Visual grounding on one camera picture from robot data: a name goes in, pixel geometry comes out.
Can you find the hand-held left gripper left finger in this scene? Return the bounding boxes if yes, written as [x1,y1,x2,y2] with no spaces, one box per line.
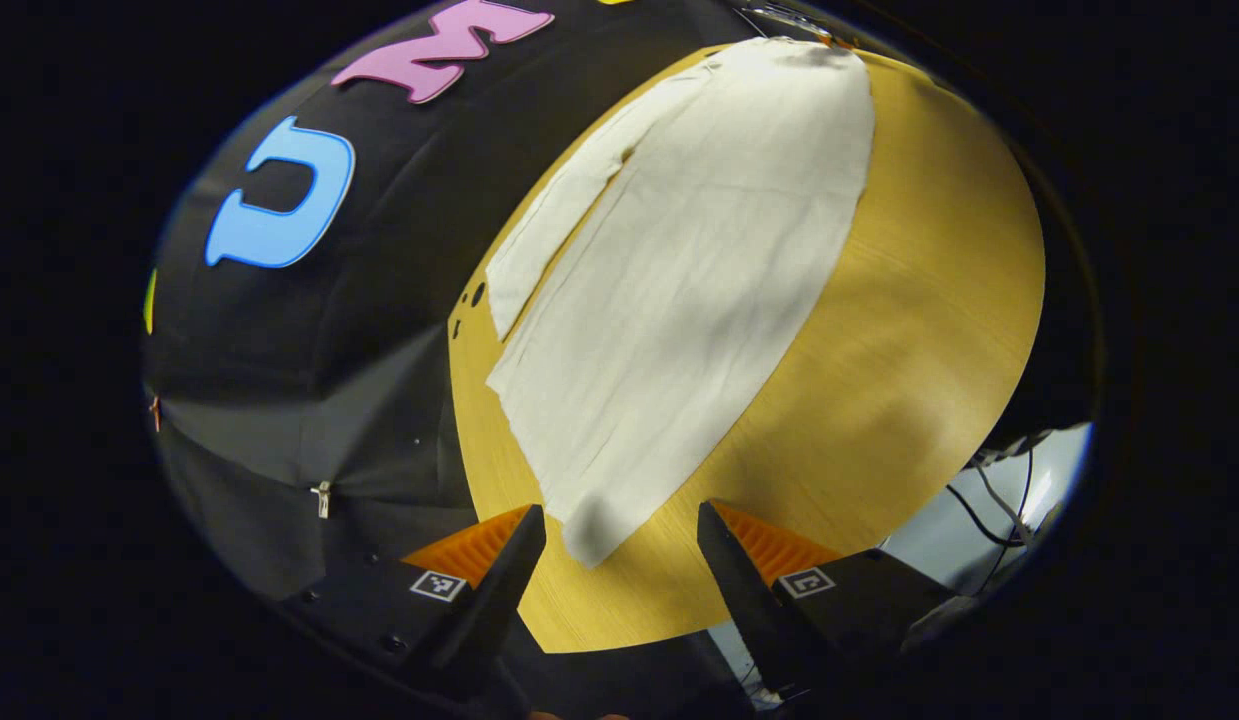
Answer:
[279,505,548,701]

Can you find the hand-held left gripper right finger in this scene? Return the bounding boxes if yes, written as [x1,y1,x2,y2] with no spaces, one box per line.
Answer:
[697,500,965,701]

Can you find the white jeans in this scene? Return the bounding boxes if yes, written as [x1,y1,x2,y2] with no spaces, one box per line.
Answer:
[484,37,877,569]

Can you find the black backdrop cloth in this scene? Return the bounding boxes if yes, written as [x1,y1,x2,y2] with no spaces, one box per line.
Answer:
[144,0,760,601]

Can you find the black cable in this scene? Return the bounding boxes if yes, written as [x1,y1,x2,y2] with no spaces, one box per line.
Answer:
[944,448,1038,591]

